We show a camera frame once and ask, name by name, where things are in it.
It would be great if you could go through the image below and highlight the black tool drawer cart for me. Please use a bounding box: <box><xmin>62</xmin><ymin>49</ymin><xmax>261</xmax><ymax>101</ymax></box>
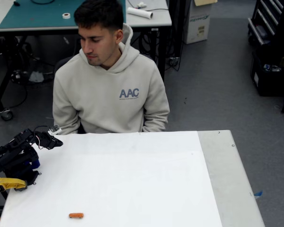
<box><xmin>248</xmin><ymin>0</ymin><xmax>284</xmax><ymax>46</ymax></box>

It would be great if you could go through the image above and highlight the rolled white paper tube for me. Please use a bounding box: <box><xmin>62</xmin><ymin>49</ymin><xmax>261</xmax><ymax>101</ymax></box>
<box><xmin>126</xmin><ymin>7</ymin><xmax>154</xmax><ymax>19</ymax></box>

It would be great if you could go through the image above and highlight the green cutting mat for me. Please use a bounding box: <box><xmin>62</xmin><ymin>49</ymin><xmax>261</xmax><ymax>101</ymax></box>
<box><xmin>0</xmin><ymin>0</ymin><xmax>126</xmax><ymax>29</ymax></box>

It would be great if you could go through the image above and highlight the manila folder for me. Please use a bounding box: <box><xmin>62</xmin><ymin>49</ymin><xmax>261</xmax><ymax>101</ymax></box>
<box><xmin>194</xmin><ymin>0</ymin><xmax>218</xmax><ymax>7</ymax></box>

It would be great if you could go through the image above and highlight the man in beige hoodie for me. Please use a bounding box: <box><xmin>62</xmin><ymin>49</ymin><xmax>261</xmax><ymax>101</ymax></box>
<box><xmin>52</xmin><ymin>0</ymin><xmax>170</xmax><ymax>135</ymax></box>

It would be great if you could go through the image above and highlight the white crumpled bag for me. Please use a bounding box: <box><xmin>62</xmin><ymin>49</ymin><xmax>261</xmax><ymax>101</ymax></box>
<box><xmin>28</xmin><ymin>70</ymin><xmax>44</xmax><ymax>83</ymax></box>

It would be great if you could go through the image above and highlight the yellow bar clamp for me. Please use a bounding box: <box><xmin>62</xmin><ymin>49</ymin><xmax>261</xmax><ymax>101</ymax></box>
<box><xmin>0</xmin><ymin>177</ymin><xmax>28</xmax><ymax>192</ymax></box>

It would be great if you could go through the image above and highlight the black storage bin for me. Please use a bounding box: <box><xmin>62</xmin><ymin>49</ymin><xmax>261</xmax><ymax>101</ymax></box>
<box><xmin>250</xmin><ymin>51</ymin><xmax>284</xmax><ymax>97</ymax></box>

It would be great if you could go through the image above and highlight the large white paper sheet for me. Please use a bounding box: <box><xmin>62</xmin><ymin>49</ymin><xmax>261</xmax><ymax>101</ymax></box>
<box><xmin>0</xmin><ymin>131</ymin><xmax>223</xmax><ymax>227</ymax></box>

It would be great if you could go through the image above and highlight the white cardboard box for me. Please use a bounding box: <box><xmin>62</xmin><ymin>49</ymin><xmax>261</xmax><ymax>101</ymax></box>
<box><xmin>183</xmin><ymin>0</ymin><xmax>213</xmax><ymax>45</ymax></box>

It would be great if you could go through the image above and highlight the white gripper camera module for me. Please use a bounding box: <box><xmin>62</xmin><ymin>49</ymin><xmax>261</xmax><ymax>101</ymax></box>
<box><xmin>48</xmin><ymin>126</ymin><xmax>62</xmax><ymax>136</ymax></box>

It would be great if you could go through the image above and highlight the grey workbench with black legs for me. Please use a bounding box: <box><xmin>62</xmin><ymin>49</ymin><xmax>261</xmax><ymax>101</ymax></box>
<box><xmin>0</xmin><ymin>0</ymin><xmax>172</xmax><ymax>121</ymax></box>

